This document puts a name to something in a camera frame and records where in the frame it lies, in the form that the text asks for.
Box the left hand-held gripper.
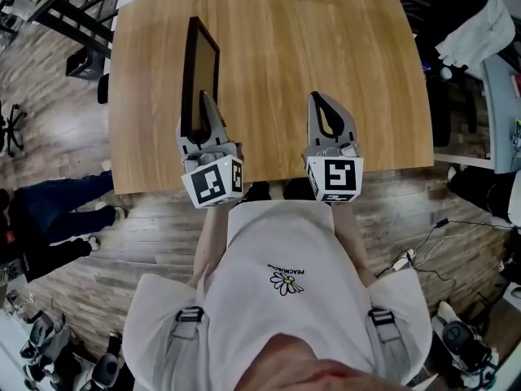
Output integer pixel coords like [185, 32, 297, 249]
[175, 90, 245, 210]

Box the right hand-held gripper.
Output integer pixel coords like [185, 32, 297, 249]
[302, 90, 365, 204]

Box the dark picture frame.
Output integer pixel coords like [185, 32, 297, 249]
[180, 15, 221, 145]

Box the person's left forearm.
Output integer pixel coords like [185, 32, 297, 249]
[191, 204, 232, 289]

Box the person's right forearm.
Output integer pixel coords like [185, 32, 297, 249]
[330, 200, 379, 289]

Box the person's black right shoe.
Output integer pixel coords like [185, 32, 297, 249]
[282, 176, 317, 201]

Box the person's black shoe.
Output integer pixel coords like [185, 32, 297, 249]
[282, 176, 317, 201]
[243, 180, 273, 204]

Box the wooden table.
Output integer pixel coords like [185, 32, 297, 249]
[107, 0, 436, 197]

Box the person's black left shoe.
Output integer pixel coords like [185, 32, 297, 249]
[243, 180, 273, 204]

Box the black office chair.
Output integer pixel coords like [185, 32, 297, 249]
[401, 0, 492, 148]

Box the black box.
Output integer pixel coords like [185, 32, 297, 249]
[64, 48, 106, 82]

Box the black metal railing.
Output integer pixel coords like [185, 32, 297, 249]
[27, 0, 164, 61]

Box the white power strip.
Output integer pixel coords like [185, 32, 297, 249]
[392, 248, 418, 272]

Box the white cloth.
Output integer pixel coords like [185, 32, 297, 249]
[433, 0, 517, 69]

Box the black bag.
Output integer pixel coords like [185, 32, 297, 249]
[446, 168, 521, 224]

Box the grey desk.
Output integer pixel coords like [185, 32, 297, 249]
[481, 53, 521, 175]

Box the black office chair base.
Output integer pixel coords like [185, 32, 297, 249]
[0, 99, 29, 159]

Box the person's white t-shirt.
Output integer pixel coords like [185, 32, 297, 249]
[121, 199, 433, 391]

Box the person's face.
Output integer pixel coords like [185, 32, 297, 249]
[232, 332, 414, 391]

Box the white and black device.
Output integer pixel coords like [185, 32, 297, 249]
[430, 299, 501, 389]

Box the pile of grey devices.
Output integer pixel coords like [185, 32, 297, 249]
[19, 310, 135, 391]

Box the black cable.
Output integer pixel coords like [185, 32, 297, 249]
[374, 217, 521, 297]

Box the grey left harness strap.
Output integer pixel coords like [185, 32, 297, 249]
[162, 305, 209, 391]

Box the grey harness strap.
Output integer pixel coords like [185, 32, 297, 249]
[367, 306, 413, 384]
[162, 305, 209, 391]

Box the grey right harness strap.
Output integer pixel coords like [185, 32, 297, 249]
[367, 306, 413, 384]

